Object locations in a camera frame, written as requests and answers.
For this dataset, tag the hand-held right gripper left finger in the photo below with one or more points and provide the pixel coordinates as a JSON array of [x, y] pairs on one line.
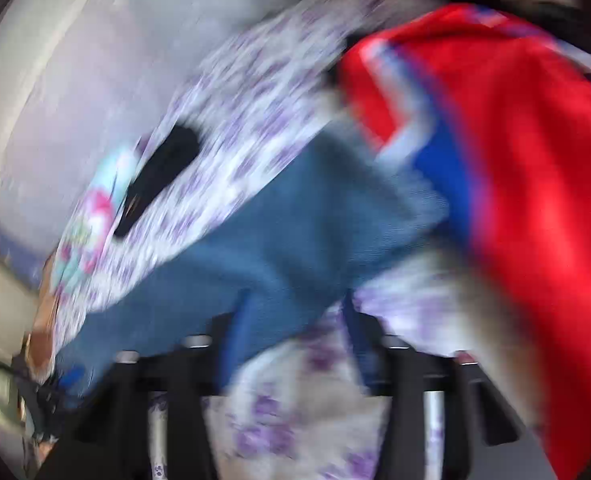
[[236, 340]]

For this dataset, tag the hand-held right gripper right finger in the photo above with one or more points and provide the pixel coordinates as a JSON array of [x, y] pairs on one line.
[[361, 345]]

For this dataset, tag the blue denim pants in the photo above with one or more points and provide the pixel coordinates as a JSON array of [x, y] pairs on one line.
[[295, 220]]

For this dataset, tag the orange brown cloth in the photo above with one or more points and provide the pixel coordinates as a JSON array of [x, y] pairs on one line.
[[42, 320]]

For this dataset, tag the blue patterned cloth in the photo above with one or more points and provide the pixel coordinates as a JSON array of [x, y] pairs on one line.
[[10, 255]]

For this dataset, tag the teal pink printed pillow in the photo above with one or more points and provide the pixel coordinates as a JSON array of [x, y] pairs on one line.
[[92, 220]]

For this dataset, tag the black object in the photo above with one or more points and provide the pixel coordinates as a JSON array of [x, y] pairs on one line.
[[168, 160]]

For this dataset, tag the red blue white cloth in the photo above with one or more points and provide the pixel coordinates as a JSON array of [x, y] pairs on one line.
[[525, 170]]

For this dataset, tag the purple floral bed sheet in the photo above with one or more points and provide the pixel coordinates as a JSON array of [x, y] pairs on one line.
[[255, 90]]

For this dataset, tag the white lace net curtain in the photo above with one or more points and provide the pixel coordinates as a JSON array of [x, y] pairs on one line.
[[75, 85]]

